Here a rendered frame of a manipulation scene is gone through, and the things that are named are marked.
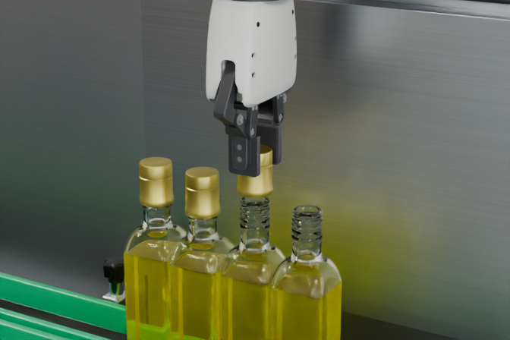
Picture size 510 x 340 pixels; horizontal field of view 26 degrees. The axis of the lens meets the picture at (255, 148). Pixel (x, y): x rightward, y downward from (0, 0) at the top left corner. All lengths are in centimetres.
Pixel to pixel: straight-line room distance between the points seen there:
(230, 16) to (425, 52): 21
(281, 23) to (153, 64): 27
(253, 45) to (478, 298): 36
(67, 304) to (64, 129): 22
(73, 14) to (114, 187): 22
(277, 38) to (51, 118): 46
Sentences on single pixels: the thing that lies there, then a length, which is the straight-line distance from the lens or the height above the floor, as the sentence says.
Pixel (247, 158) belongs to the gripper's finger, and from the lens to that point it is 104.
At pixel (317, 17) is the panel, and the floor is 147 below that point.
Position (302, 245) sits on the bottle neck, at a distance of 106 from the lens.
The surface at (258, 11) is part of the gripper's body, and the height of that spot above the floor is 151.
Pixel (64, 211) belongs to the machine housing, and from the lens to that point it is 144.
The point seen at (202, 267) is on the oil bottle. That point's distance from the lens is 111.
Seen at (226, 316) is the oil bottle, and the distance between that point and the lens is 112.
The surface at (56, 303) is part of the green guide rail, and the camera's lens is 133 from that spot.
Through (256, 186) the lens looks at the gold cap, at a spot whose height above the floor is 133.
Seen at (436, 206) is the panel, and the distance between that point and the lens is 113.
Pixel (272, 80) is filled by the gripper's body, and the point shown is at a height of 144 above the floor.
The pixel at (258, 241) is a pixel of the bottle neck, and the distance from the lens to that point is 108.
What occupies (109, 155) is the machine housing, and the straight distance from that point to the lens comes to 136.
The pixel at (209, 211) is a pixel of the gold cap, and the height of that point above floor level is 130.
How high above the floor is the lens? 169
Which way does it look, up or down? 18 degrees down
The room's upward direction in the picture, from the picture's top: straight up
